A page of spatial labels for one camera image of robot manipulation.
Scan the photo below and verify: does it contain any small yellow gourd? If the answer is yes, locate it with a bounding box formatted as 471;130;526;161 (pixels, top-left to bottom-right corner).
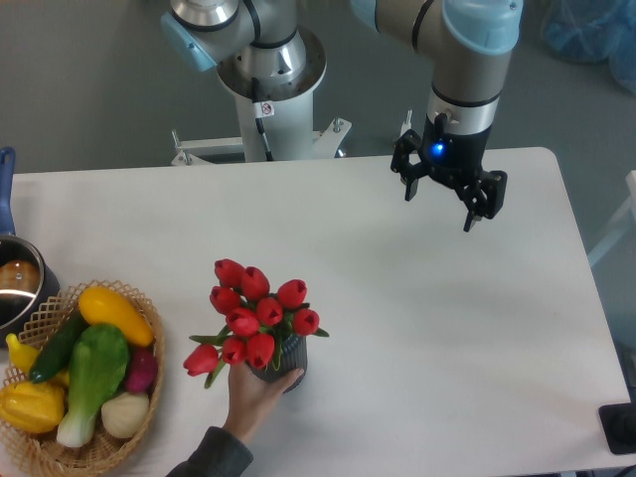
5;333;70;388

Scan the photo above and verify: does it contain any dark green cucumber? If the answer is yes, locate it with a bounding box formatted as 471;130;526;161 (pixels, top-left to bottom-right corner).
29;310;88;384

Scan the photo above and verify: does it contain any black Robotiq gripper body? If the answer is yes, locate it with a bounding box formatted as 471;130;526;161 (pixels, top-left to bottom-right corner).
420;113;491;189

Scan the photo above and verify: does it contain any blue handled saucepan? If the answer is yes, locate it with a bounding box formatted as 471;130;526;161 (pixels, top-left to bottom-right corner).
1;146;61;348

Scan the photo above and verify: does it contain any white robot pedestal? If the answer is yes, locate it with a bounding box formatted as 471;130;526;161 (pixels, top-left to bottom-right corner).
172;26;352;166

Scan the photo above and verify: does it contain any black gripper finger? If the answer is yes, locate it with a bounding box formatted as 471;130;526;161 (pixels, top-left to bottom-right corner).
456;170;508;233
391;129;421;201

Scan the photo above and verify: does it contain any white frame at right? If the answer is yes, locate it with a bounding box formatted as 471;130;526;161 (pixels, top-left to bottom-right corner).
587;170;635;267

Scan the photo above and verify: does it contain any green bok choy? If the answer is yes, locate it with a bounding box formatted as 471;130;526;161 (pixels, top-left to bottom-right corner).
57;324;129;448

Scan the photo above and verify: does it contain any black device at edge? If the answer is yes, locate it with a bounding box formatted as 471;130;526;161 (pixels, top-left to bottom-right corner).
598;402;635;455

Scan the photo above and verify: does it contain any purple red radish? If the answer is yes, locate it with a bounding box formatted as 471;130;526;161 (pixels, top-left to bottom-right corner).
124;348;158;394

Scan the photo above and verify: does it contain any person's hand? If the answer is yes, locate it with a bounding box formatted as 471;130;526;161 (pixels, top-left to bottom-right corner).
223;363;304;445

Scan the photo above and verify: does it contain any red tulip bouquet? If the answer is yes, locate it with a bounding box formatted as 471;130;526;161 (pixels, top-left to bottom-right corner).
183;258;329;388

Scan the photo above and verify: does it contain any blue plastic bag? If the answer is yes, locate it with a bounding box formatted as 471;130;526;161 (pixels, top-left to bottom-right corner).
541;1;635;93

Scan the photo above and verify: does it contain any grey sleeved forearm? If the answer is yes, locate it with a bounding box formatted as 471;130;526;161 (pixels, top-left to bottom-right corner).
166;426;253;477

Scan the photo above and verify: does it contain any dark grey ribbed vase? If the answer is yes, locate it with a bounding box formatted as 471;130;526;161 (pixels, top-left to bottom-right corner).
248;335;308;383

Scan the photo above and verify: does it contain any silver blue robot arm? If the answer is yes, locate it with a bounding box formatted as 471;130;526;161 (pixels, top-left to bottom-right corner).
161;1;523;226

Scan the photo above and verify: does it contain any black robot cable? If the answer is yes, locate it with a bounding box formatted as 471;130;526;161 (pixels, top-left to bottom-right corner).
250;77;275;163

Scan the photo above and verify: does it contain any yellow squash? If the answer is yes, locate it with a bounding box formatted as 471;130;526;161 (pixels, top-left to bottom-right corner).
78;286;155;347

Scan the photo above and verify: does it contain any white onion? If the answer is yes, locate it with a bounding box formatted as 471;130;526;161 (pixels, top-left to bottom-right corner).
101;393;149;439

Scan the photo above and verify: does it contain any yellow bell pepper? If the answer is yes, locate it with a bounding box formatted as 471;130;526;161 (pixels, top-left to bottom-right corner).
1;381;66;434

